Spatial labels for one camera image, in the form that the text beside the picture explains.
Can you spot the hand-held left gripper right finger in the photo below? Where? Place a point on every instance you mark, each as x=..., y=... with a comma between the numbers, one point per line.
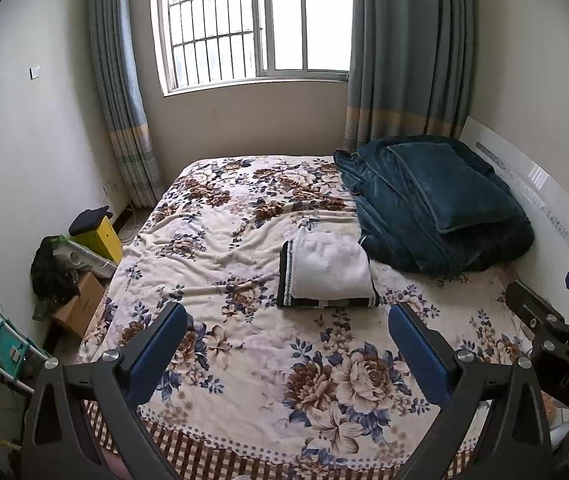
x=417, y=355

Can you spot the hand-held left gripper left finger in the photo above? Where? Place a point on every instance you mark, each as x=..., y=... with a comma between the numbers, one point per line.
x=157, y=355

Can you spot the white knit sweater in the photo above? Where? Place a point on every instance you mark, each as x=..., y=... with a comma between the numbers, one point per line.
x=329, y=265

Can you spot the cardboard box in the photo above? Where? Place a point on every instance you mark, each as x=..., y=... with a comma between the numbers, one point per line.
x=82, y=305

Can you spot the dark striped garment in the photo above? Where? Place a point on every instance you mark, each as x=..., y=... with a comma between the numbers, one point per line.
x=314, y=303

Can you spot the white appliance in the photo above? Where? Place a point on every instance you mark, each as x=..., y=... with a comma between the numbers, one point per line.
x=84, y=260

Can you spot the yellow box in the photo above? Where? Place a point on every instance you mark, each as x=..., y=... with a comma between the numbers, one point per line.
x=102, y=241

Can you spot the floral blanket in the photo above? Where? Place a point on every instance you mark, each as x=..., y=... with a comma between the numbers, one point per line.
x=224, y=240

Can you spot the black bag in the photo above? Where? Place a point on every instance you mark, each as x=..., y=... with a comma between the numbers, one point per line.
x=49, y=275

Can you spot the teal quilt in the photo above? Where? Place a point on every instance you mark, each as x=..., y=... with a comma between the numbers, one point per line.
x=414, y=220

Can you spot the white headboard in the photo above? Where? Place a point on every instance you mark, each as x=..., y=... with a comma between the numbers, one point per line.
x=514, y=170

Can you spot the black cap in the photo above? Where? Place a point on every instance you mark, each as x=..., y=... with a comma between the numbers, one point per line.
x=89, y=219

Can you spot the teal rack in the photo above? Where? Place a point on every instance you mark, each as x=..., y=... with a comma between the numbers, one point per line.
x=2, y=347

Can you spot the blue-grey curtain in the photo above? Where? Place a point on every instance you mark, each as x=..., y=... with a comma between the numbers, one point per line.
x=124, y=110
x=404, y=60

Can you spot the window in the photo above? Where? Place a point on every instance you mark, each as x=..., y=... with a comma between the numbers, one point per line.
x=309, y=10

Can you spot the wall switch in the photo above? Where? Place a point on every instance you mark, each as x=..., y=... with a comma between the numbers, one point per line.
x=35, y=71

